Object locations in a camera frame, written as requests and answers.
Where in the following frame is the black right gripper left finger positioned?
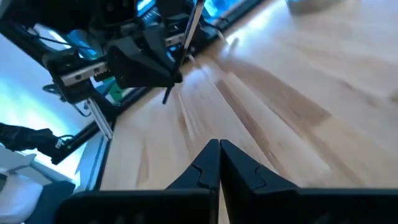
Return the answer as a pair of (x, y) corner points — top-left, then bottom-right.
(167, 139), (221, 190)

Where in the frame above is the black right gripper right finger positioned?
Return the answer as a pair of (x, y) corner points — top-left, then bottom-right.
(220, 139), (299, 191)

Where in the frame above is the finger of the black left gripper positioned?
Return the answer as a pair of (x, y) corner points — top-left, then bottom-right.
(107, 24), (183, 90)

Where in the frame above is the thin black makeup brush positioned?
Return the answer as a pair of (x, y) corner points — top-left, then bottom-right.
(161, 0), (206, 105)

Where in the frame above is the silver aluminium bar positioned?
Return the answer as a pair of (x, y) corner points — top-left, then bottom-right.
(85, 97), (114, 141)

